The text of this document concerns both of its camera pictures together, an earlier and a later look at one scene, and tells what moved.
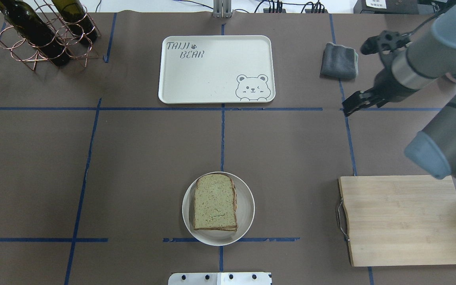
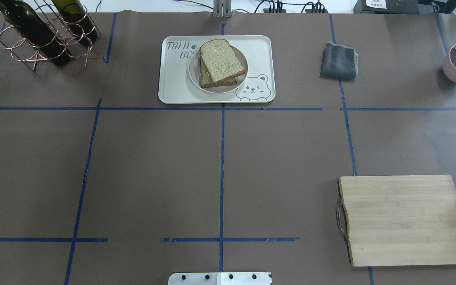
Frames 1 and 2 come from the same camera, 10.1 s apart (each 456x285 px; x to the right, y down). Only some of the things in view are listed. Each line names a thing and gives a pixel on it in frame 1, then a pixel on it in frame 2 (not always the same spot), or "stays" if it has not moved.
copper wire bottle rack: x=54 y=31 stays
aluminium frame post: x=222 y=8 stays
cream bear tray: x=217 y=69 stays
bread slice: x=215 y=202 to x=220 y=60
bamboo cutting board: x=393 y=221 stays
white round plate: x=246 y=211 to x=194 y=73
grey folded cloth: x=339 y=61 stays
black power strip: x=306 y=10 stays
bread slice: x=234 y=229 to x=206 y=80
